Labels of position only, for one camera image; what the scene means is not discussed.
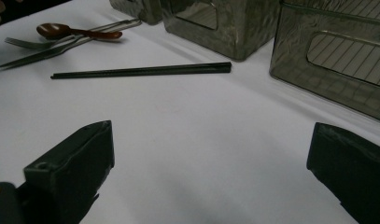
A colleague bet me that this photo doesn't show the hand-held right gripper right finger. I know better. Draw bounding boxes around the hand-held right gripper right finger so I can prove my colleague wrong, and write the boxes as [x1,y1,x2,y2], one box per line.
[306,121,380,224]

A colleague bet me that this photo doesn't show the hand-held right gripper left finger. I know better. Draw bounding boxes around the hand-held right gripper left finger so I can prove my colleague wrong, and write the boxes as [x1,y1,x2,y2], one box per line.
[22,119,116,224]

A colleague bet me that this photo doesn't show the silver metal knife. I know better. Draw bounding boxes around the silver metal knife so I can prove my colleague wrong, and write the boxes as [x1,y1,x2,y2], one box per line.
[0,20,143,70]

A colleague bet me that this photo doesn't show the black chopstick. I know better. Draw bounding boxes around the black chopstick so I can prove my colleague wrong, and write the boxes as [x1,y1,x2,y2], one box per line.
[50,61,232,80]

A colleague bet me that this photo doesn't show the smoky clear plastic bin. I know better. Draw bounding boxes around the smoky clear plastic bin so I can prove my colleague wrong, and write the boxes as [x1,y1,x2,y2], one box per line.
[108,0,163,26]
[269,0,380,124]
[161,0,281,62]

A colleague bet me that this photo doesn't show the silver metal fork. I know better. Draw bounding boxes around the silver metal fork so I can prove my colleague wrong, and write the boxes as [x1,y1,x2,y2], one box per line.
[4,18,143,50]

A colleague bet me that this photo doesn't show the brown wooden spoon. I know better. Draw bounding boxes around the brown wooden spoon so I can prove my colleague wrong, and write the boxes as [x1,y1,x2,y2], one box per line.
[35,22,123,41]

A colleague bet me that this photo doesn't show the white table cover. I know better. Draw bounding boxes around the white table cover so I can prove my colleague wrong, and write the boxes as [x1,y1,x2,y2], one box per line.
[0,0,380,224]

